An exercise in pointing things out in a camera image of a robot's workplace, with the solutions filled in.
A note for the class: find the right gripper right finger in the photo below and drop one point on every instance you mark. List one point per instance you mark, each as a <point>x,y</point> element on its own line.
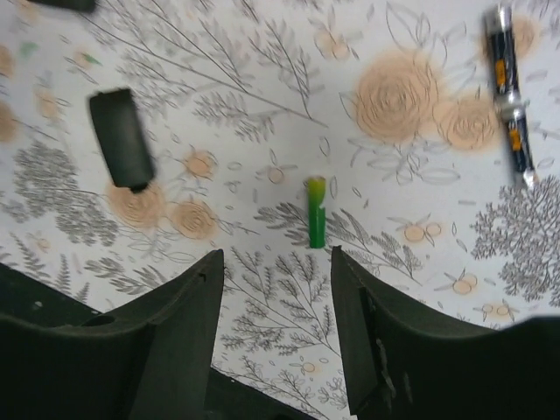
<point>405,360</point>

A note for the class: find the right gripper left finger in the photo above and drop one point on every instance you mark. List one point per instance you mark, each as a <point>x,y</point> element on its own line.
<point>147,359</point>

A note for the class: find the green battery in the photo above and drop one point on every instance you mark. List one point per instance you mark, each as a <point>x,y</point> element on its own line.
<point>316,191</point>

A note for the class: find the black battery cover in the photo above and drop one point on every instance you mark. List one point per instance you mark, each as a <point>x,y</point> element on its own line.
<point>120,135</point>

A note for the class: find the large black remote control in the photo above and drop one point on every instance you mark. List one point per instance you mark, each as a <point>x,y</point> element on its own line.
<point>82,6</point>

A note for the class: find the black orange battery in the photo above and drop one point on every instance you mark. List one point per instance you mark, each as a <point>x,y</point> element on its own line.
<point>517,133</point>
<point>501,52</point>

